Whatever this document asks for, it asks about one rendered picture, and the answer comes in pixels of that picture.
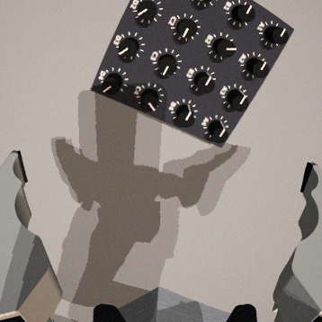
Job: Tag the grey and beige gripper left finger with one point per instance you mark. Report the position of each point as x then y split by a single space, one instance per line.
29 288

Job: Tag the dark grey knob panel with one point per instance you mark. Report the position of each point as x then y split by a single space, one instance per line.
150 63

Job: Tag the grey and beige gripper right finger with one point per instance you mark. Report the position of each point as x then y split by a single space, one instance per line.
298 292

